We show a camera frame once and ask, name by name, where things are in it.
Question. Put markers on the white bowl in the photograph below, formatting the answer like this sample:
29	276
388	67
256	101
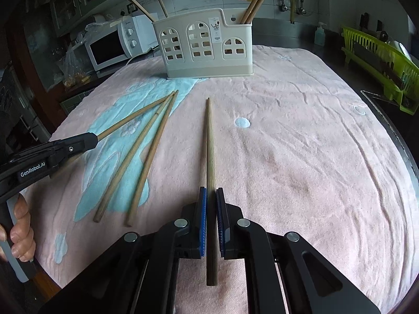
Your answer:
397	47

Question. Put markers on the person's left hand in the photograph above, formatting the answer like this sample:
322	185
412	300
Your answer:
21	232

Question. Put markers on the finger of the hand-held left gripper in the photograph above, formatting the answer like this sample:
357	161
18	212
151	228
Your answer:
70	150
81	138

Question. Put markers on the green base cabinet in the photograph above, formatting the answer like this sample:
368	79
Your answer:
73	101

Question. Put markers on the green plastic dish rack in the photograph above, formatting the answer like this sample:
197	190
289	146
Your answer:
402	81

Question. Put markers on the cream plastic utensil holder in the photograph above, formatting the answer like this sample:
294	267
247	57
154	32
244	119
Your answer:
203	45

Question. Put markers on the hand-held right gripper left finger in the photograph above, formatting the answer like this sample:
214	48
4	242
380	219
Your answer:
203	222

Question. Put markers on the kitchen cleaver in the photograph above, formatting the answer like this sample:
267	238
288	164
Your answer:
376	62

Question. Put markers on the white microwave oven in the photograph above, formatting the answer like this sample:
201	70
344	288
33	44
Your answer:
111	47

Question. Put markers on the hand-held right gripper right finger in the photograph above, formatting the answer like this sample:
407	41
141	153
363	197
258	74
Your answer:
220	222

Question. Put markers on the clear plastic bag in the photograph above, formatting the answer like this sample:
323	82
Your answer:
73	68

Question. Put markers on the wall power outlet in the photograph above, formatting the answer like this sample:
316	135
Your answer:
132	8

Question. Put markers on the pink printed towel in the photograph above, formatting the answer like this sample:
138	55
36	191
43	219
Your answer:
294	157

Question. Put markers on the soap dispenser bottle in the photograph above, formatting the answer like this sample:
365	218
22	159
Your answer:
320	34

